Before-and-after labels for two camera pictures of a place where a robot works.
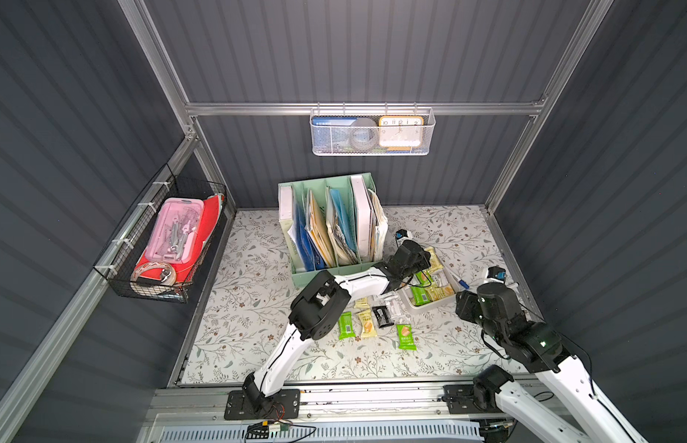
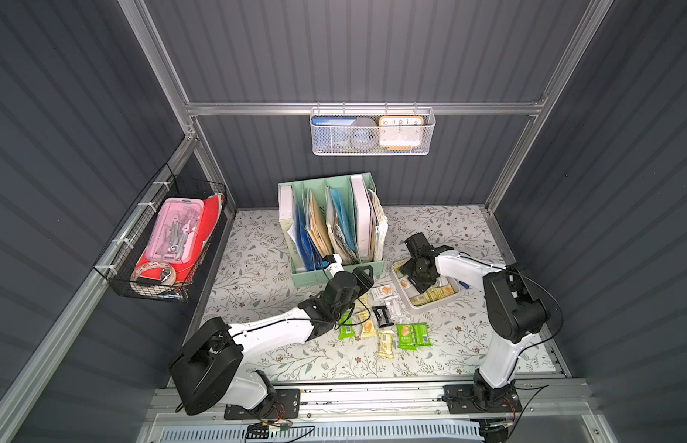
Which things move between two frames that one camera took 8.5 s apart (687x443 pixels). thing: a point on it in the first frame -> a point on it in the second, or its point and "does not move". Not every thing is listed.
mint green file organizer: [329, 224] does not move
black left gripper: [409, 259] -> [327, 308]
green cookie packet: [405, 337] does not move
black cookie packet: [382, 316] does not move
